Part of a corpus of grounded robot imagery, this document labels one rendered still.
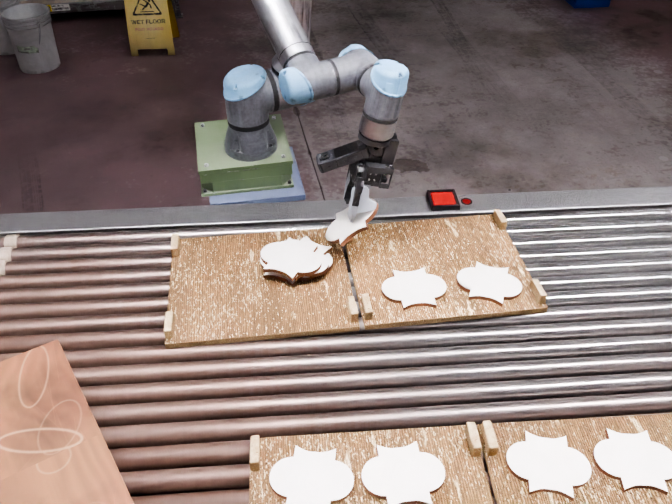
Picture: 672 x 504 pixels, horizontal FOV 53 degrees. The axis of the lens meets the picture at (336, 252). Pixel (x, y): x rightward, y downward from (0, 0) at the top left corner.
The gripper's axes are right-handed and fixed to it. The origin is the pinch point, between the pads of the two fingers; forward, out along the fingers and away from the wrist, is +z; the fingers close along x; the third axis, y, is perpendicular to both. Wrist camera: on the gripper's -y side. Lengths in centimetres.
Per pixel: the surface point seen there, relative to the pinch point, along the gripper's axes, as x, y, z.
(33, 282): -1, -70, 28
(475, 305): -22.3, 27.6, 7.5
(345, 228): -3.0, -0.1, 3.6
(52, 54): 321, -130, 123
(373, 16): 391, 95, 92
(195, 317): -18.9, -32.6, 18.6
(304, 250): -4.4, -8.8, 9.8
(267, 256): -5.6, -17.3, 11.3
